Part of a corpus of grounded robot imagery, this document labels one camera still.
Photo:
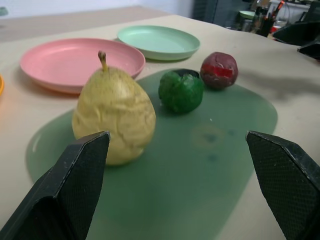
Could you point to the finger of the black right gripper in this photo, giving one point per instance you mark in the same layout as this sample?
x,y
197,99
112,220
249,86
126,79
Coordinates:
x,y
311,51
297,33

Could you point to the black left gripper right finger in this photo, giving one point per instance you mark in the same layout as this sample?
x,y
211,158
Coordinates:
x,y
290,180

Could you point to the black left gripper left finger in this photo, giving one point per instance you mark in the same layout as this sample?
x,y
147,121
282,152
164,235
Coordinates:
x,y
62,190

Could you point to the orange plate edge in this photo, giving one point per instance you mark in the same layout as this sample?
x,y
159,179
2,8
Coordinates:
x,y
1,85

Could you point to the pink plate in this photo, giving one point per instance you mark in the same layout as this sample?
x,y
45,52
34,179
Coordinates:
x,y
75,62

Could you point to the green wrinkled fruit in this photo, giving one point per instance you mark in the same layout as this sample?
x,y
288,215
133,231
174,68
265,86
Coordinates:
x,y
181,93

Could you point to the mint green plate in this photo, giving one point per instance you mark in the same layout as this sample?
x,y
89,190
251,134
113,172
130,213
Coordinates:
x,y
157,41

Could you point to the black pen holder cup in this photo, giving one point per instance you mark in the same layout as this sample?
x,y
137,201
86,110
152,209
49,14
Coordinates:
x,y
265,26

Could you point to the green lidded container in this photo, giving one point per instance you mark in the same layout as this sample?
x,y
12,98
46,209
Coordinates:
x,y
246,18

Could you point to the dark grey cabinet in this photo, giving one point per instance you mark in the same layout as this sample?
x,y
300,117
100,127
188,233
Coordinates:
x,y
215,12

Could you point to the dark red apple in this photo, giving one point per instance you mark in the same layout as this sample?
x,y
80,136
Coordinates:
x,y
220,71

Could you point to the yellow pear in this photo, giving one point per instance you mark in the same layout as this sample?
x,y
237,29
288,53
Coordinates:
x,y
112,107

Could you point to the translucent green mat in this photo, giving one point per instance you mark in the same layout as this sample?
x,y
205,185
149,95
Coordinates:
x,y
187,170

